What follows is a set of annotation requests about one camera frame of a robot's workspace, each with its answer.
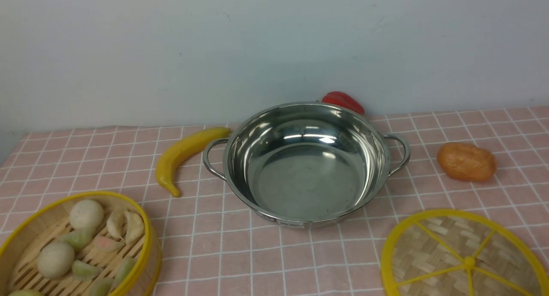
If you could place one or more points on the woven bamboo steamer lid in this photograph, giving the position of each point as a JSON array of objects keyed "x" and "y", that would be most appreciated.
[{"x": 446, "y": 252}]

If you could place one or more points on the bamboo steamer basket yellow rim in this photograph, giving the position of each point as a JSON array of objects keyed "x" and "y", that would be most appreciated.
[{"x": 20, "y": 251}]

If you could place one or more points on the stainless steel pot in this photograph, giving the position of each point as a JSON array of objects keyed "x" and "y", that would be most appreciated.
[{"x": 306, "y": 164}]

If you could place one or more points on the red toy bell pepper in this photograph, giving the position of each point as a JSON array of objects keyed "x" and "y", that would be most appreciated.
[{"x": 343, "y": 100}]

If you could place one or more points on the yellow toy banana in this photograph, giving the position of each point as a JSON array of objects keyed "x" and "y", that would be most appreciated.
[{"x": 182, "y": 150}]

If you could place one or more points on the pink checkered tablecloth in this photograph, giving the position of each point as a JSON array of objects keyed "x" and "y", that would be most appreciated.
[{"x": 213, "y": 244}]

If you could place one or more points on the white toy dumpling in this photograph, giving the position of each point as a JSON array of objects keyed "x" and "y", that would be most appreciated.
[
  {"x": 135, "y": 227},
  {"x": 115, "y": 223}
]

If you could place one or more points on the orange toy potato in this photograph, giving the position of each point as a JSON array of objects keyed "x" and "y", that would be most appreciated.
[{"x": 467, "y": 162}]

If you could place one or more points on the pink toy dumpling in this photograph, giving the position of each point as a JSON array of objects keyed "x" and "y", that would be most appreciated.
[{"x": 107, "y": 245}]

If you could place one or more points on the white toy bun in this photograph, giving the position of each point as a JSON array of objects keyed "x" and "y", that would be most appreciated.
[
  {"x": 55, "y": 260},
  {"x": 86, "y": 214}
]

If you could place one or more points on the pale green toy bun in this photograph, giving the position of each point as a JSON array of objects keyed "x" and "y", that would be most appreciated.
[{"x": 26, "y": 293}]

